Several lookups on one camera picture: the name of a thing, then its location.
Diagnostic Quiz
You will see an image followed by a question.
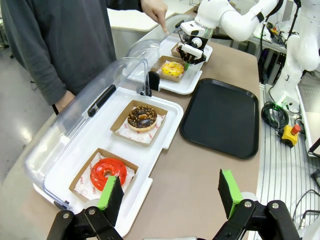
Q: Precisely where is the person left forearm grey sleeve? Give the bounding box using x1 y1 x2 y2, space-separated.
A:
106 0 151 12

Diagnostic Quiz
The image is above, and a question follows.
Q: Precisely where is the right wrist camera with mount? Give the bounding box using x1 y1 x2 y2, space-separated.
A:
180 44 204 58

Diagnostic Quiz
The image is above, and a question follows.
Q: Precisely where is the person right forearm grey sleeve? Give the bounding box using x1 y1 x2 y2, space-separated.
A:
23 47 69 106

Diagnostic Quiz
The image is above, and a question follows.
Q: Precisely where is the white side panel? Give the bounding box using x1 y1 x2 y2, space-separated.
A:
296 82 320 158

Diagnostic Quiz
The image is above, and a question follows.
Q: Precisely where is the large white table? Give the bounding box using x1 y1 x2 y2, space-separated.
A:
106 7 176 33

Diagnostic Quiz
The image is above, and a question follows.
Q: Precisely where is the ribbed aluminium base plate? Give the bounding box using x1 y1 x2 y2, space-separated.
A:
247 82 320 240

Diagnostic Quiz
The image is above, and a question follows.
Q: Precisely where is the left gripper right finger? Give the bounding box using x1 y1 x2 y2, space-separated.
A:
212 169 301 240

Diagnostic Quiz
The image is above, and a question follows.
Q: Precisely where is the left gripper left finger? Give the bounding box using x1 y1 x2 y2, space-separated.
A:
47 175 125 240

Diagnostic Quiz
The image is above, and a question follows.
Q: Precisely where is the red glazed donut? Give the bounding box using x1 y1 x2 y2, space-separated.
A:
89 157 128 193

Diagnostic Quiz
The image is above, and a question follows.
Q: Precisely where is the clear plastic case lid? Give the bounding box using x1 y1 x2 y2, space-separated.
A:
125 17 196 85
23 57 151 211

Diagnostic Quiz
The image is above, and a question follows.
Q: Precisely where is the chocolate donut with nuts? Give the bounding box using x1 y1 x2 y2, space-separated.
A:
127 106 159 133

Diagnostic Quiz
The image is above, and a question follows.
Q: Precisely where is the white printed paper liner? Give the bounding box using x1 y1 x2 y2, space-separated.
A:
74 152 138 199
114 113 166 145

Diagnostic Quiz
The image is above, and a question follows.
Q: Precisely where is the person right hand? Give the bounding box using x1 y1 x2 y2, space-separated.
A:
55 90 76 114

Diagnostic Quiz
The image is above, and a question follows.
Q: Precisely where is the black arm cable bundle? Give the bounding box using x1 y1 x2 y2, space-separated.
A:
259 0 285 25

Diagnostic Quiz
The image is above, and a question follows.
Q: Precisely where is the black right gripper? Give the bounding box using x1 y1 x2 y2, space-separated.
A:
178 35 210 72

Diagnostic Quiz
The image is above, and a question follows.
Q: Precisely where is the black plastic serving tray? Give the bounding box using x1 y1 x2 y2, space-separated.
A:
179 77 260 160

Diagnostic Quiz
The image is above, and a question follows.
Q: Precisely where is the white display case base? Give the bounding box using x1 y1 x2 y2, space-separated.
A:
33 86 185 238
149 34 214 95

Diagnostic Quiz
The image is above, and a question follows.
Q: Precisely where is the thin black floor cable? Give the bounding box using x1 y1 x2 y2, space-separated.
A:
291 188 320 231

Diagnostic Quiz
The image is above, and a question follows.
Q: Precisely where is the person torso dark grey sweater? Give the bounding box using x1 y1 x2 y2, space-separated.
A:
0 0 151 106

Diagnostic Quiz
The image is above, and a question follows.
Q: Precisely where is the coiled black cable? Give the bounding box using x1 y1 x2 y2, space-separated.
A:
260 100 291 130

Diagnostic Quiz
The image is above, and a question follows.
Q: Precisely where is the yellow sprinkled donut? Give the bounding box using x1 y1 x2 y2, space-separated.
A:
160 61 186 78

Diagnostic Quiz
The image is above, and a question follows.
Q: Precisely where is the person left hand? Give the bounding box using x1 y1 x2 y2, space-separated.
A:
141 0 169 35

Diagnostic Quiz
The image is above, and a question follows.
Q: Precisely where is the brown cardboard donut tray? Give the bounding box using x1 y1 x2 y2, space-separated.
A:
68 147 139 201
109 99 169 147
156 55 188 84
170 41 186 58

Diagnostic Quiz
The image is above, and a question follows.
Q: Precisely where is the yellow emergency stop button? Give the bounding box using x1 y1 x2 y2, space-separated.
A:
278 123 302 149

